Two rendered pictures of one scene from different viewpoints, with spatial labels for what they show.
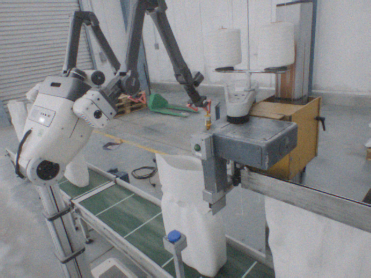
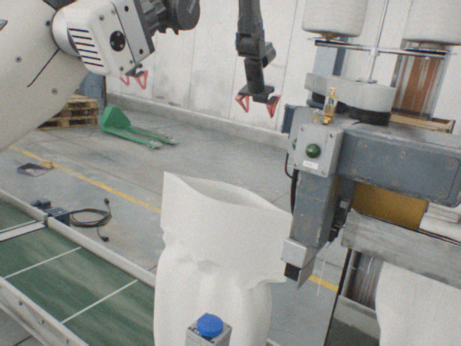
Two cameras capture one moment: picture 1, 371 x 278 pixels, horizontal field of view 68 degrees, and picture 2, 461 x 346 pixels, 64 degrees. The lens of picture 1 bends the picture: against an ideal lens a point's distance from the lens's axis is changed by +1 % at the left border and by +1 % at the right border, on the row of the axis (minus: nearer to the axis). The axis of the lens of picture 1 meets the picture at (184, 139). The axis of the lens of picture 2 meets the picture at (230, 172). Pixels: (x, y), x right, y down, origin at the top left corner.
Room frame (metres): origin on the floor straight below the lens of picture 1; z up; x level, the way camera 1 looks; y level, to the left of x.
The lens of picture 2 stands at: (0.32, 0.29, 1.44)
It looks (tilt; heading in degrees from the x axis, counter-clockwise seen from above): 18 degrees down; 344
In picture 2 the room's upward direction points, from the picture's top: 8 degrees clockwise
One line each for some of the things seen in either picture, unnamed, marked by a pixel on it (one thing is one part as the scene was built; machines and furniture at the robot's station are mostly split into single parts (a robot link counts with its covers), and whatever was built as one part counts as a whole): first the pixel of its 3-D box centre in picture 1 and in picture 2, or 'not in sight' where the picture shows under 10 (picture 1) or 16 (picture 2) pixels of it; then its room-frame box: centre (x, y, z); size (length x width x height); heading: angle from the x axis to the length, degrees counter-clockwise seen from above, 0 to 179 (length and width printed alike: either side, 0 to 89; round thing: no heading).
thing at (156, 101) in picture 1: (167, 87); (134, 99); (6.30, 0.26, 0.58); 1.59 x 0.54 x 1.15; 43
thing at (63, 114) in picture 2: (118, 103); (51, 109); (6.84, 1.55, 0.22); 1.21 x 0.84 x 0.14; 133
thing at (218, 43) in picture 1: (223, 48); (336, 4); (1.33, -0.23, 1.61); 0.17 x 0.17 x 0.17
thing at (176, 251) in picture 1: (175, 242); (208, 338); (0.99, 0.10, 0.81); 0.08 x 0.08 x 0.06; 43
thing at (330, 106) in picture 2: (207, 120); (330, 105); (1.01, -0.10, 1.37); 0.03 x 0.02 x 0.03; 43
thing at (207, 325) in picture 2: (174, 236); (209, 326); (0.99, 0.10, 0.84); 0.06 x 0.06 x 0.02
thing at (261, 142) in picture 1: (248, 154); (382, 183); (0.98, -0.25, 1.21); 0.30 x 0.25 x 0.30; 43
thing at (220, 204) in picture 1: (214, 203); (297, 268); (1.01, -0.10, 0.98); 0.09 x 0.05 x 0.05; 133
